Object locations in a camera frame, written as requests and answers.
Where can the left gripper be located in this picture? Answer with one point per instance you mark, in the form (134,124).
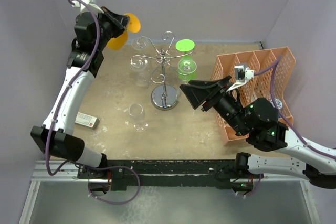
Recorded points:
(122,19)

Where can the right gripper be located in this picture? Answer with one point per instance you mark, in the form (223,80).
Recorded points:
(197,94)

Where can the orange plastic wine glass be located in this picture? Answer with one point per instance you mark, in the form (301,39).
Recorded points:
(133,25)

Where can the clear wine glass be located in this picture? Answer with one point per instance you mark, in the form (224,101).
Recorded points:
(140,43)
(137,116)
(139,65)

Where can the green plastic wine glass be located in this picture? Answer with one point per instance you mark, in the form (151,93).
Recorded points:
(186,66)

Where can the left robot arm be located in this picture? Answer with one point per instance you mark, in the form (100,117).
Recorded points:
(94,31)

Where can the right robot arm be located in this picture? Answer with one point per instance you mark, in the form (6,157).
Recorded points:
(259,122)

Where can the chrome wine glass rack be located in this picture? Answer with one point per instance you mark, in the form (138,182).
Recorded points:
(164,96)

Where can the orange plastic file organizer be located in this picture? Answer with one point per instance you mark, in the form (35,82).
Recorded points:
(259,86)

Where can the blue patterned round item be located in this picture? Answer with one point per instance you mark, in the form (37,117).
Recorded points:
(276,103)

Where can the small white card box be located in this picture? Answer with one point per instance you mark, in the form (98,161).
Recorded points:
(86,120)

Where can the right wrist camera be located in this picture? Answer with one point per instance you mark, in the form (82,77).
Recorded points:
(243,74)

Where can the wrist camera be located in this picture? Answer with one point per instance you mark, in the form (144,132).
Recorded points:
(91,3)
(243,74)

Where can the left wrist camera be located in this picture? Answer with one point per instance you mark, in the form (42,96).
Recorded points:
(91,3)

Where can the black base frame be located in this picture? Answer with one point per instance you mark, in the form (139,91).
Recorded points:
(218,173)

